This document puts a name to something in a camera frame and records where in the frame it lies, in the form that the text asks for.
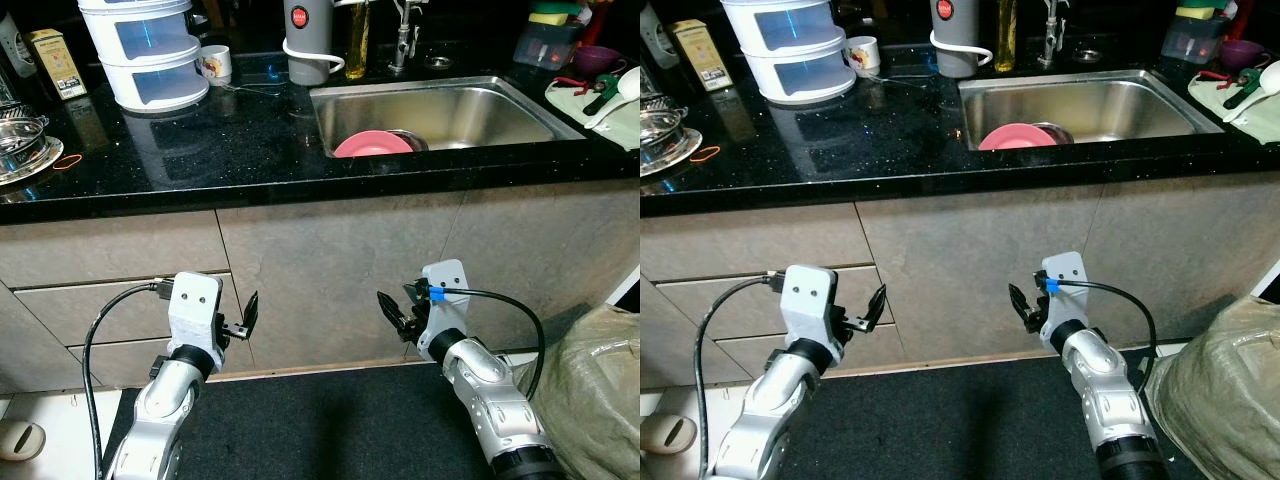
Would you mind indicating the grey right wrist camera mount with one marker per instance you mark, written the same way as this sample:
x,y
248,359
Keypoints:
x,y
1066,268
445,275

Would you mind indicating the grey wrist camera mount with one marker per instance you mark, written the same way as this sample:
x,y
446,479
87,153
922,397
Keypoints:
x,y
445,275
195,310
812,305
1066,268

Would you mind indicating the stainless steel sink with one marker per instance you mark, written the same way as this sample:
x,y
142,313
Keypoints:
x,y
470,110
1120,100

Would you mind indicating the steel bowl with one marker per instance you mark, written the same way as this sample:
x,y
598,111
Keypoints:
x,y
1062,132
415,138

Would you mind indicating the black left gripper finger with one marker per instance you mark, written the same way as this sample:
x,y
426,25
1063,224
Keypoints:
x,y
250,312
877,310

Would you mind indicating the black floor mat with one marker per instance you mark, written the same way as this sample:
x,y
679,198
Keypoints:
x,y
950,430
330,430

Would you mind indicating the purple bowl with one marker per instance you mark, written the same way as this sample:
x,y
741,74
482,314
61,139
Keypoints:
x,y
1243,53
596,58

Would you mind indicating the yellow sponge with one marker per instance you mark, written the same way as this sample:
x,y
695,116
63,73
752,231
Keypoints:
x,y
1196,13
548,18

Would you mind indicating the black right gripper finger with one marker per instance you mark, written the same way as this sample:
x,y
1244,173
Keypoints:
x,y
414,294
1022,304
1041,281
394,312

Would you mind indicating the grey cylinder water filter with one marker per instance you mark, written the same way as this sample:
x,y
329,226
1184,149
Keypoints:
x,y
305,40
953,35

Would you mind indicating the grey kitchen cabinet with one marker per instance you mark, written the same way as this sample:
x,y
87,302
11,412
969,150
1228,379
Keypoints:
x,y
340,280
980,270

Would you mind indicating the steel sink faucet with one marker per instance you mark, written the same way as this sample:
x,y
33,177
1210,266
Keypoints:
x,y
403,40
1052,35

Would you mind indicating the orange rubber band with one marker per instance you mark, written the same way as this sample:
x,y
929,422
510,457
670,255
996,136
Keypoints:
x,y
72,165
712,150

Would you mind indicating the steel fork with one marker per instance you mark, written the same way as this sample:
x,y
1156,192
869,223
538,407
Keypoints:
x,y
250,88
900,81

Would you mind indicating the pink plate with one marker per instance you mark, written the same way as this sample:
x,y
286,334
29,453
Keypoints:
x,y
1012,138
368,146

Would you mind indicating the white printed mug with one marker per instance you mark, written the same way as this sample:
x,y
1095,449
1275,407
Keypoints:
x,y
863,57
215,65

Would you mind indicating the clear plastic container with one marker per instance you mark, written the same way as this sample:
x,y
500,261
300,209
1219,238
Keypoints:
x,y
1192,42
545,48

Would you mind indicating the steel pot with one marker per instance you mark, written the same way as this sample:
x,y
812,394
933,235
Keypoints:
x,y
20,135
660,125

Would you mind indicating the green sponge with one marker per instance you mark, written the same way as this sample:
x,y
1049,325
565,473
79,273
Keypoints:
x,y
1207,3
560,6

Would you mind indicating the beige woven sack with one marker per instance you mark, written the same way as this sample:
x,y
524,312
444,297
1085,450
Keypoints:
x,y
590,400
1220,400

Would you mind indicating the red plastic utensil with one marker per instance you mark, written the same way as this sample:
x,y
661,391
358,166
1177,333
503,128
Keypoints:
x,y
590,25
1240,20

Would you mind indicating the white tiered storage container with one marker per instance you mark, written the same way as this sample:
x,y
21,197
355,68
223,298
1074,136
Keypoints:
x,y
140,80
790,72

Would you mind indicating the white ladle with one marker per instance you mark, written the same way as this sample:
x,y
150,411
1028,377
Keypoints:
x,y
1270,78
628,85

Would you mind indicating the yellow oil bottle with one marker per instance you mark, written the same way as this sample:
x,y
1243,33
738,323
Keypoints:
x,y
1005,40
357,45

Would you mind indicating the light green cloth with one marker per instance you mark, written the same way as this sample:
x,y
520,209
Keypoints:
x,y
615,130
1262,125

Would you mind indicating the yellow cardboard box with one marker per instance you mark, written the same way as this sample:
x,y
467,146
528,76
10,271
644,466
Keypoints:
x,y
58,65
703,55

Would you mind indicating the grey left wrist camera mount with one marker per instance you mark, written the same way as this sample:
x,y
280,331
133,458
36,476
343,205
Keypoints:
x,y
195,310
812,305

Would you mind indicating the steel plate under pot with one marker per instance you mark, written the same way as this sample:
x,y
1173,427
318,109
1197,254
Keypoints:
x,y
688,152
45,162

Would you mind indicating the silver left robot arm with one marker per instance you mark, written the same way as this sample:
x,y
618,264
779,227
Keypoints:
x,y
160,410
760,420

